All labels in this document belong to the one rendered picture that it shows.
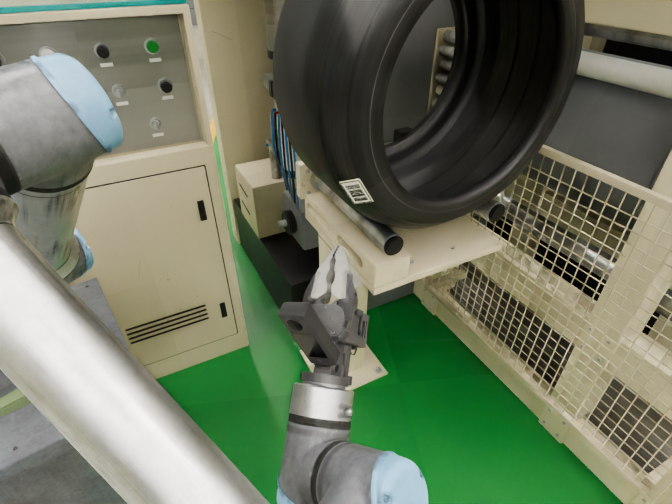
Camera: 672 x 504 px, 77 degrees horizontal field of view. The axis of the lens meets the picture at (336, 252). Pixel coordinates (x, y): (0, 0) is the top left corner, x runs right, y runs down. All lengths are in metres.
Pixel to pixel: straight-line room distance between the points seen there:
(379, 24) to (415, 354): 1.43
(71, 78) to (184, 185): 0.89
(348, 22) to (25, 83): 0.40
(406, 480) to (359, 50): 0.56
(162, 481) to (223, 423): 1.25
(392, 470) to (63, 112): 0.51
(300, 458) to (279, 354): 1.25
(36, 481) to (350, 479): 0.95
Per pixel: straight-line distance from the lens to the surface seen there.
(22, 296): 0.46
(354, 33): 0.67
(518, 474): 1.67
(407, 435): 1.64
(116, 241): 1.47
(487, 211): 1.03
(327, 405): 0.62
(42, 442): 1.09
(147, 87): 1.36
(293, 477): 0.63
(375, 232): 0.88
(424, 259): 1.01
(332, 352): 0.62
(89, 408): 0.44
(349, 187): 0.75
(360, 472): 0.54
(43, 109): 0.54
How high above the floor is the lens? 1.40
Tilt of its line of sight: 36 degrees down
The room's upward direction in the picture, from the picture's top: straight up
